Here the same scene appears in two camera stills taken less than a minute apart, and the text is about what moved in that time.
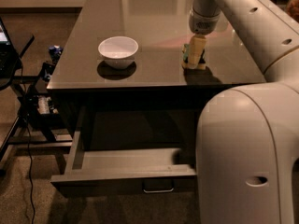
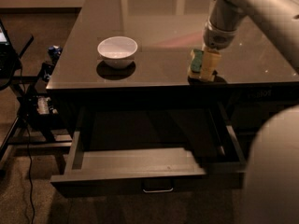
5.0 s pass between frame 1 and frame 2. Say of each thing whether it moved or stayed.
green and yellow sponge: moved
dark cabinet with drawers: stayed
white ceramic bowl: stayed
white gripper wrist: moved
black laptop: stayed
